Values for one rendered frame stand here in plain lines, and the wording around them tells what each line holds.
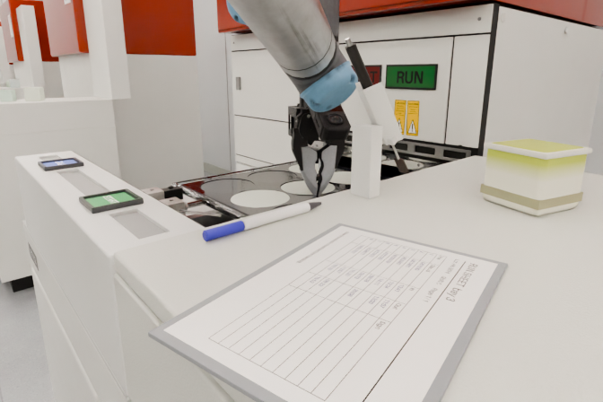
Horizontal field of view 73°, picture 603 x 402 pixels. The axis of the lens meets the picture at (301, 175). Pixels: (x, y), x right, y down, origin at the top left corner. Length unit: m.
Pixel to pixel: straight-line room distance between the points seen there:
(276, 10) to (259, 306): 0.24
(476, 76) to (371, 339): 0.62
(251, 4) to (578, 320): 0.32
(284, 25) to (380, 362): 0.29
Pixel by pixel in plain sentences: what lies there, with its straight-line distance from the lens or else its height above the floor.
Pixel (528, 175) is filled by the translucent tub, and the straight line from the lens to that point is 0.48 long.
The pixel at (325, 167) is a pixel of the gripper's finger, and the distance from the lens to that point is 0.69.
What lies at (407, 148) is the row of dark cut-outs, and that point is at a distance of 0.87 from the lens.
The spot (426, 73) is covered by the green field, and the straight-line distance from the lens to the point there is 0.84.
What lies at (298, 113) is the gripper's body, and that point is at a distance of 0.69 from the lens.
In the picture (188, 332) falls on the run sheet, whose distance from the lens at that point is 0.25.
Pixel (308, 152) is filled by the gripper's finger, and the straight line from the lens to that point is 0.68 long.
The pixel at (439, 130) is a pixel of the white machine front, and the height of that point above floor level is 1.00.
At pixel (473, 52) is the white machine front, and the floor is 1.14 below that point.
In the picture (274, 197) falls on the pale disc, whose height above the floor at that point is 0.90.
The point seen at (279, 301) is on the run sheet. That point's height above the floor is 0.97.
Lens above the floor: 1.11
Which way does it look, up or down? 14 degrees down
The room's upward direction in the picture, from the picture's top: straight up
